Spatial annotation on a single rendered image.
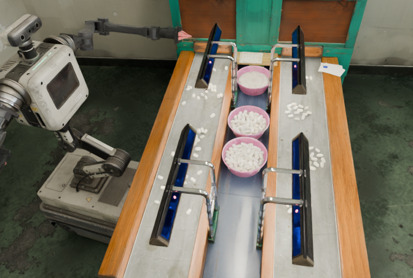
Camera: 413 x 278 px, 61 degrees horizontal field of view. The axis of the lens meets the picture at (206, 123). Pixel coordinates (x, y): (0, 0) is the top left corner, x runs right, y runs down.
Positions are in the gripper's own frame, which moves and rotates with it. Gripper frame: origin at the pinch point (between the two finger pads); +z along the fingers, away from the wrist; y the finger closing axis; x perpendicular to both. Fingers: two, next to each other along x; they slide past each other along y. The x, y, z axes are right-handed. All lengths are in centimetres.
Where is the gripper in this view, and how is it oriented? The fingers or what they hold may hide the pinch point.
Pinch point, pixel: (190, 36)
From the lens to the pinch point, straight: 223.4
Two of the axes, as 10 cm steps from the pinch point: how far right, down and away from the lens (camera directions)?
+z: 9.5, 1.7, -2.5
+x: -2.9, 4.3, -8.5
